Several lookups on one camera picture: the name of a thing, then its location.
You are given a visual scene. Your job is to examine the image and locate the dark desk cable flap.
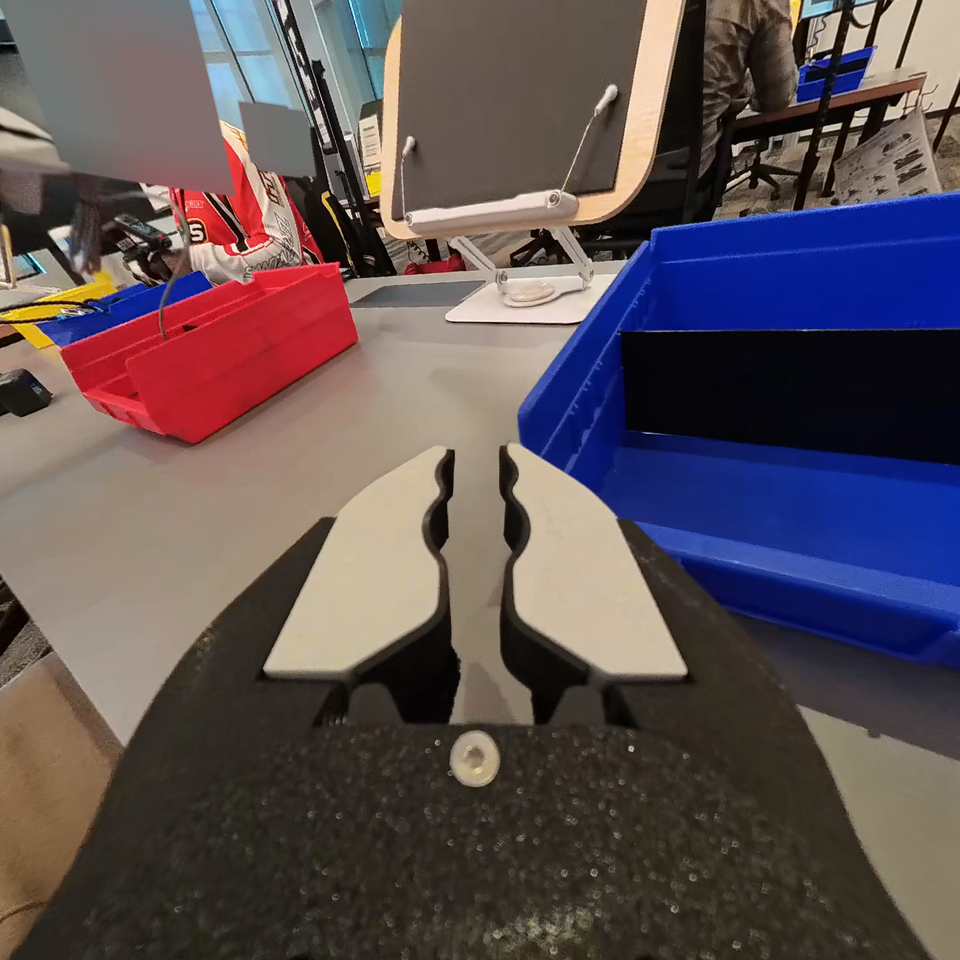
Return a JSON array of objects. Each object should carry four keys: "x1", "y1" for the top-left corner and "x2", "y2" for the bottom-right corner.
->
[{"x1": 353, "y1": 281, "x2": 489, "y2": 310}]

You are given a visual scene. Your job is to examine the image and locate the yellow plastic bin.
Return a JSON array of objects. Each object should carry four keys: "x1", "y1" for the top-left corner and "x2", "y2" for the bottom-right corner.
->
[{"x1": 0, "y1": 270, "x2": 121, "y2": 349}]

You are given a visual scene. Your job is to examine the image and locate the grey desk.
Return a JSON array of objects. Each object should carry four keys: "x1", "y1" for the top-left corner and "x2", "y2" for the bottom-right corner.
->
[{"x1": 0, "y1": 263, "x2": 960, "y2": 960}]

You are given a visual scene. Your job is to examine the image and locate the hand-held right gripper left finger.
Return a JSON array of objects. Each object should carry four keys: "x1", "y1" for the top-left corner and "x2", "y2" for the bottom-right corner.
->
[{"x1": 263, "y1": 446, "x2": 456, "y2": 703}]

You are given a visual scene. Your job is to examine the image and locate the black flat device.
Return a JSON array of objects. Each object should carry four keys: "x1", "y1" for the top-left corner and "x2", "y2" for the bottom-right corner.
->
[{"x1": 0, "y1": 368, "x2": 54, "y2": 418}]

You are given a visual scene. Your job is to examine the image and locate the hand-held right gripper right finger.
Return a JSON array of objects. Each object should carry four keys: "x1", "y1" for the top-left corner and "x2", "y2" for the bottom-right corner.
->
[{"x1": 498, "y1": 443, "x2": 691, "y2": 703}]

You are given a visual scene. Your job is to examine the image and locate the red plastic bin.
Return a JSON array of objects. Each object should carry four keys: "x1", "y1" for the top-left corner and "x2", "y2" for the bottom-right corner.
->
[{"x1": 60, "y1": 263, "x2": 361, "y2": 445}]

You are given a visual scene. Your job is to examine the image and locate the wooden background table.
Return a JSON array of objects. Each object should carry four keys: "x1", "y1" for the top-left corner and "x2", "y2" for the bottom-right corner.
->
[{"x1": 732, "y1": 68, "x2": 928, "y2": 204}]

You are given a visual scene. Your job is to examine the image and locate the red white printed bag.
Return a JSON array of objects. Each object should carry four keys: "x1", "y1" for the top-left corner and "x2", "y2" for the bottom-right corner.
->
[{"x1": 113, "y1": 120, "x2": 324, "y2": 286}]

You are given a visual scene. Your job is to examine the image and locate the blue plastic bin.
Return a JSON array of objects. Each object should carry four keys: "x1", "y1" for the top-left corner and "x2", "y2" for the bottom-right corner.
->
[
  {"x1": 518, "y1": 192, "x2": 960, "y2": 669},
  {"x1": 38, "y1": 270, "x2": 214, "y2": 349}
]

